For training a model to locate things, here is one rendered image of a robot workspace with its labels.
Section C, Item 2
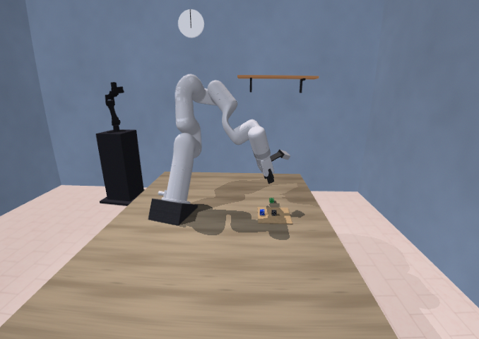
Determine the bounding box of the tan sandy mat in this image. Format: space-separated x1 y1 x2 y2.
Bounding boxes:
258 207 292 225

